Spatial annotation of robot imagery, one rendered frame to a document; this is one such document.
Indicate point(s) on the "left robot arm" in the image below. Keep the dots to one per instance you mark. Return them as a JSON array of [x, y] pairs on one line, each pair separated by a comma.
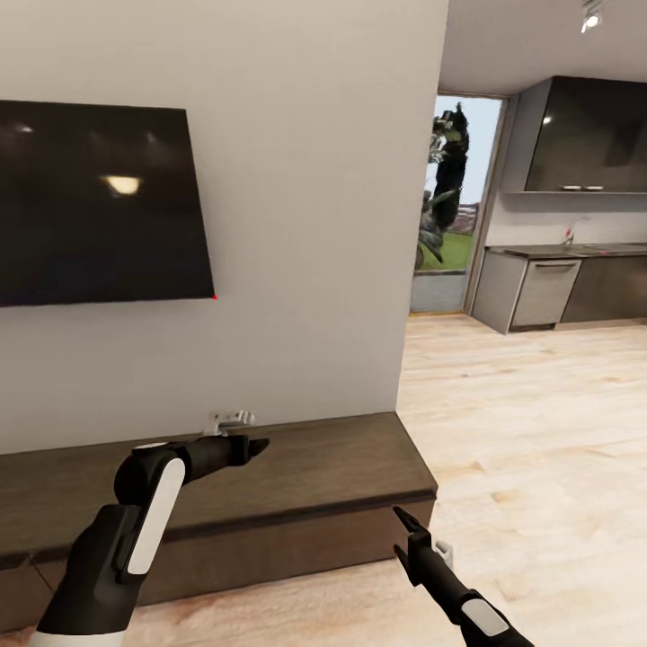
[[109, 561]]

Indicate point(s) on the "fixed window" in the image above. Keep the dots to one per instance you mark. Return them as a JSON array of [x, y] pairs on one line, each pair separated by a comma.
[[464, 148]]

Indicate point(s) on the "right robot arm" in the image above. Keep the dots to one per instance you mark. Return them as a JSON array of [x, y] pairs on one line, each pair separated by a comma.
[[481, 624]]

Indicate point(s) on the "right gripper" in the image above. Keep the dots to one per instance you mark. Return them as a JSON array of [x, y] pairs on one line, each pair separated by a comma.
[[421, 562]]

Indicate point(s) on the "dishwasher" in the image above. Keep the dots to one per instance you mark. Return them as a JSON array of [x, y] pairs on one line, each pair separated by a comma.
[[544, 291]]

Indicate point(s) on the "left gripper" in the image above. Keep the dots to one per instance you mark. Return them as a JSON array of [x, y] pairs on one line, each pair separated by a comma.
[[231, 450]]

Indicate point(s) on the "wall mounted tv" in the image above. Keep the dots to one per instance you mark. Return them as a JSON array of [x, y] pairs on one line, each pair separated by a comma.
[[98, 204]]

